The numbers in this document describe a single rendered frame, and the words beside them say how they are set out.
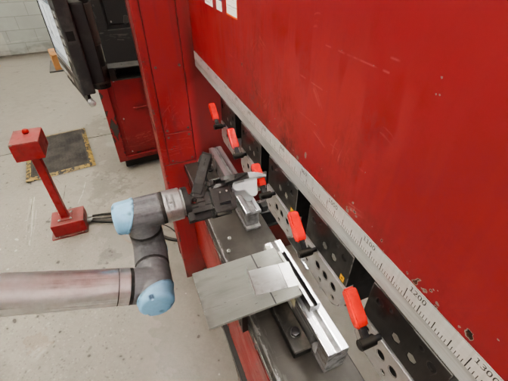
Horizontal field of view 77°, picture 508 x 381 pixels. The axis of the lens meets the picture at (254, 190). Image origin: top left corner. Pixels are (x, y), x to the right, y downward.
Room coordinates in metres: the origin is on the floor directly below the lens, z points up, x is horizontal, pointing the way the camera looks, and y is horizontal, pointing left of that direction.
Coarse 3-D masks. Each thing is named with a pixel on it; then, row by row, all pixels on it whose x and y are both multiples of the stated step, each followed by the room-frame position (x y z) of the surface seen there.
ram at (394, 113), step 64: (192, 0) 1.30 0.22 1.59; (256, 0) 0.76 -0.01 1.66; (320, 0) 0.53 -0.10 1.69; (384, 0) 0.41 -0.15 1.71; (448, 0) 0.34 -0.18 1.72; (256, 64) 0.75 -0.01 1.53; (320, 64) 0.52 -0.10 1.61; (384, 64) 0.39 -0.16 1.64; (448, 64) 0.31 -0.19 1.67; (320, 128) 0.49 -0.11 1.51; (384, 128) 0.37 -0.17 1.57; (448, 128) 0.29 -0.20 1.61; (384, 192) 0.34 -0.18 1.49; (448, 192) 0.26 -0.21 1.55; (448, 256) 0.24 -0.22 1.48; (448, 320) 0.20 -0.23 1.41
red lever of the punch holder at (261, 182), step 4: (252, 164) 0.68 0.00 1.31; (256, 164) 0.68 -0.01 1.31; (252, 168) 0.67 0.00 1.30; (256, 168) 0.67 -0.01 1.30; (260, 168) 0.67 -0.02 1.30; (260, 172) 0.66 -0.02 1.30; (260, 180) 0.64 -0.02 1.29; (264, 180) 0.65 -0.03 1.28; (260, 184) 0.64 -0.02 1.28; (264, 184) 0.64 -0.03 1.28; (260, 188) 0.63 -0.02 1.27; (264, 188) 0.63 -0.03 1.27; (264, 192) 0.62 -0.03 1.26; (268, 192) 0.62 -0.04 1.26; (272, 192) 0.63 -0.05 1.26; (260, 196) 0.61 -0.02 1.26; (264, 196) 0.61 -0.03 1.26; (268, 196) 0.61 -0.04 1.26
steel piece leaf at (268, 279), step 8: (248, 272) 0.56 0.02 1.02; (256, 272) 0.58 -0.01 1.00; (264, 272) 0.58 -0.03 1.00; (272, 272) 0.58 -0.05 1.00; (280, 272) 0.58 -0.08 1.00; (256, 280) 0.55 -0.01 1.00; (264, 280) 0.55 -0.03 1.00; (272, 280) 0.55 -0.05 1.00; (280, 280) 0.55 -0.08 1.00; (256, 288) 0.52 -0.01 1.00; (264, 288) 0.52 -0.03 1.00; (272, 288) 0.52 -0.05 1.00; (280, 288) 0.52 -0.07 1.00
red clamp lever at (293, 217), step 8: (288, 216) 0.49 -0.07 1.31; (296, 216) 0.48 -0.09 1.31; (296, 224) 0.47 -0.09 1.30; (296, 232) 0.46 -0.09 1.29; (304, 232) 0.46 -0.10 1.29; (296, 240) 0.45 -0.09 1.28; (304, 240) 0.45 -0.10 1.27; (304, 248) 0.44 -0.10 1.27; (312, 248) 0.44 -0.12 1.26; (304, 256) 0.42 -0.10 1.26
